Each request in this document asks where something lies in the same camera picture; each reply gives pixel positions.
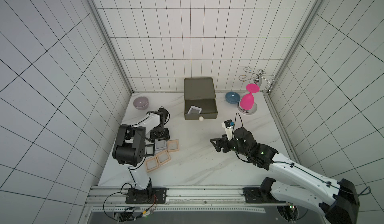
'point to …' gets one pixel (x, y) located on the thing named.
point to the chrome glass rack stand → (260, 74)
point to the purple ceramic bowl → (141, 103)
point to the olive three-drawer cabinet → (200, 100)
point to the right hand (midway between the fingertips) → (212, 139)
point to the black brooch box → (150, 150)
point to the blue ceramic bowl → (232, 97)
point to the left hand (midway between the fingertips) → (159, 142)
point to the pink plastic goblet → (247, 100)
